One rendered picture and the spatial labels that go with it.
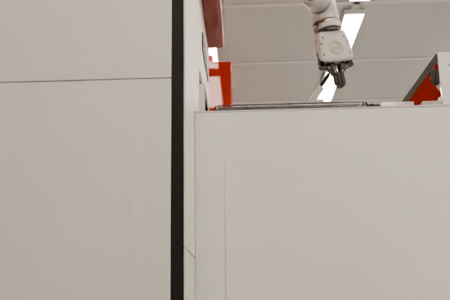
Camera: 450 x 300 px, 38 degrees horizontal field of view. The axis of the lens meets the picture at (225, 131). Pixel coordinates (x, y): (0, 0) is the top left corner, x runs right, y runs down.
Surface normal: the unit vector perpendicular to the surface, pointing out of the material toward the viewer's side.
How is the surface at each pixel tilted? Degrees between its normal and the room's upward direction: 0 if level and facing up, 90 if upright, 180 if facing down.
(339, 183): 90
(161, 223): 90
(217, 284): 90
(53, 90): 90
